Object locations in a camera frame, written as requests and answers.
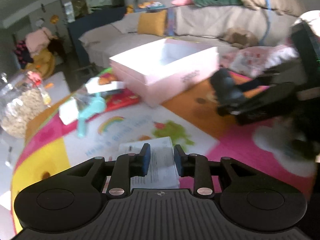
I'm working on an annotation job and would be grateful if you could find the white product box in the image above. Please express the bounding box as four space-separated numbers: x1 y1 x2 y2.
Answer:
104 137 180 189

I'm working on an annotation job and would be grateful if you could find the black cylindrical cup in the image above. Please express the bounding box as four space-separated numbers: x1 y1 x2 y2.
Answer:
210 68 246 105

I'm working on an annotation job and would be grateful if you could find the small red box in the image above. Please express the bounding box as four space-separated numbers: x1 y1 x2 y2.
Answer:
105 89 140 112

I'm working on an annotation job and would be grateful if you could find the teal handheld fan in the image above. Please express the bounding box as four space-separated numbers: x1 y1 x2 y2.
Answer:
76 93 106 138

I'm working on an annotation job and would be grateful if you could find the small white cube box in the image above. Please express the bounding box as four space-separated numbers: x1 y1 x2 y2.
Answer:
59 98 79 125

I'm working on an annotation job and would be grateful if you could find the white long charger box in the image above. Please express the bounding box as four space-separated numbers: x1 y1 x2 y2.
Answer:
85 77 126 94

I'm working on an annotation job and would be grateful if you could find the brown dog figurine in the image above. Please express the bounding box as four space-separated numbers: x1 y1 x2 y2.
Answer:
98 74 117 86

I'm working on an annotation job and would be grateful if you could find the pink floral blanket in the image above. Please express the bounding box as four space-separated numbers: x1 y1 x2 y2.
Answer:
219 44 299 78

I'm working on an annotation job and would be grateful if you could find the colourful cartoon play mat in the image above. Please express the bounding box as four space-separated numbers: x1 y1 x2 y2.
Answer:
11 67 317 235

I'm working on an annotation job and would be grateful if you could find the brown teddy bear plush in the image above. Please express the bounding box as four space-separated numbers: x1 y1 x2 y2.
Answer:
222 28 259 49

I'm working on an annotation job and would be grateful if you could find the beige covered sofa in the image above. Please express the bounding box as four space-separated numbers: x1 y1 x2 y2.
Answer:
79 5 296 67

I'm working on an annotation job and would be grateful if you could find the pink open gift box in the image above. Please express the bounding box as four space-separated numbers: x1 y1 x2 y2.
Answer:
110 38 219 107

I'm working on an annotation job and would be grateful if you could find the glass jar of peanuts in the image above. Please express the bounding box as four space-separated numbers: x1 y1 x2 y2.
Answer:
1 72 51 138

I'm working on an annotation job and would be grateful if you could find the yellow beanbag chair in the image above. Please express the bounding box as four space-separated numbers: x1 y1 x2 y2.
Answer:
25 48 55 80

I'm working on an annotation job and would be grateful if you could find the pink plush toy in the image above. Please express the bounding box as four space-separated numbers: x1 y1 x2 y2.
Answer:
171 0 194 7

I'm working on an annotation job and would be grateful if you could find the yellow cushion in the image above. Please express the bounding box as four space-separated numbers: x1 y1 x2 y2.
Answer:
137 10 167 36

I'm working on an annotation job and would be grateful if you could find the pink clothes pile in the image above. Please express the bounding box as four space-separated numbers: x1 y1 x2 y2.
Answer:
25 27 54 58

